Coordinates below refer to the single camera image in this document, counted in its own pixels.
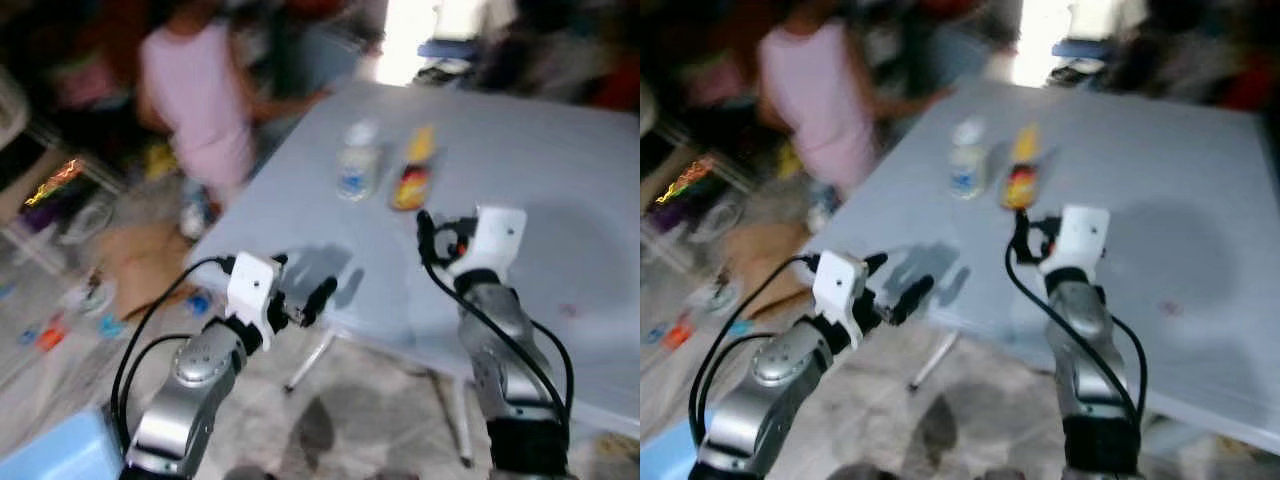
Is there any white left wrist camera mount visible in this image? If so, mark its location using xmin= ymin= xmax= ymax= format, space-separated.
xmin=226 ymin=252 xmax=284 ymax=339
xmin=810 ymin=250 xmax=871 ymax=331

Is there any yellow capped sauce bottle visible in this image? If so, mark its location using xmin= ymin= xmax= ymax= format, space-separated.
xmin=1000 ymin=122 xmax=1046 ymax=211
xmin=390 ymin=125 xmax=441 ymax=213

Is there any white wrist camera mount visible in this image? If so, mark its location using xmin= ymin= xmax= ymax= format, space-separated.
xmin=810 ymin=250 xmax=871 ymax=331
xmin=1040 ymin=205 xmax=1113 ymax=276
xmin=226 ymin=252 xmax=284 ymax=339
xmin=447 ymin=205 xmax=529 ymax=283

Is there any rainbow lit toy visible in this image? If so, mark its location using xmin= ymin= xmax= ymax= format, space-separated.
xmin=25 ymin=158 xmax=86 ymax=209
xmin=655 ymin=158 xmax=716 ymax=206

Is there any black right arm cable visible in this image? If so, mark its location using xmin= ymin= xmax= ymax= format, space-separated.
xmin=1003 ymin=210 xmax=1151 ymax=426
xmin=416 ymin=208 xmax=576 ymax=426

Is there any clear bottle blue label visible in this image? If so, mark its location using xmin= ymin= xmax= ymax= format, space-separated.
xmin=945 ymin=115 xmax=993 ymax=201
xmin=335 ymin=118 xmax=385 ymax=203

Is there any child in pink shirt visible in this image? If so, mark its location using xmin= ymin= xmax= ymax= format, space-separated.
xmin=135 ymin=0 xmax=331 ymax=241
xmin=755 ymin=0 xmax=951 ymax=236

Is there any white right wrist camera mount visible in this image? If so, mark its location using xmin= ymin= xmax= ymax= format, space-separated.
xmin=1040 ymin=205 xmax=1113 ymax=276
xmin=447 ymin=205 xmax=529 ymax=283

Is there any blue plastic stool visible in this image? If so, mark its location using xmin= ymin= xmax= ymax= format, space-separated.
xmin=1050 ymin=38 xmax=1111 ymax=61
xmin=418 ymin=38 xmax=479 ymax=61

